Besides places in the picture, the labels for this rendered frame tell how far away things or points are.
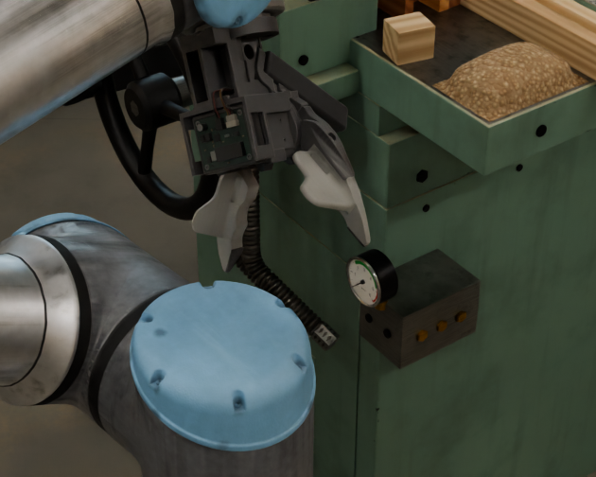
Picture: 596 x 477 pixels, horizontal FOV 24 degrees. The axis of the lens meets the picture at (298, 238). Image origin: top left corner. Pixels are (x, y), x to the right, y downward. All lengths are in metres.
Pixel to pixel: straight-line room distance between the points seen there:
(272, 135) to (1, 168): 1.95
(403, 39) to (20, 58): 0.68
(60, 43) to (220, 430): 0.36
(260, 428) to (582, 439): 1.18
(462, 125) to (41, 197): 1.61
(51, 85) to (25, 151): 2.18
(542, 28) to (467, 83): 0.14
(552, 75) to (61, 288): 0.57
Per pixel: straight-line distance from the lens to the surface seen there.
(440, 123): 1.46
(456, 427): 1.95
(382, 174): 1.58
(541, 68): 1.46
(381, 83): 1.52
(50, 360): 1.18
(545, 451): 2.16
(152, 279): 1.21
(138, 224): 2.81
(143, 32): 0.93
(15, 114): 0.89
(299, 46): 1.51
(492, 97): 1.42
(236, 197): 1.17
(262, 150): 1.08
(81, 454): 2.32
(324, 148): 1.12
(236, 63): 1.11
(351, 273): 1.59
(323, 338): 1.63
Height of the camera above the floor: 1.63
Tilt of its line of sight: 36 degrees down
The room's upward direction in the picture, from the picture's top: straight up
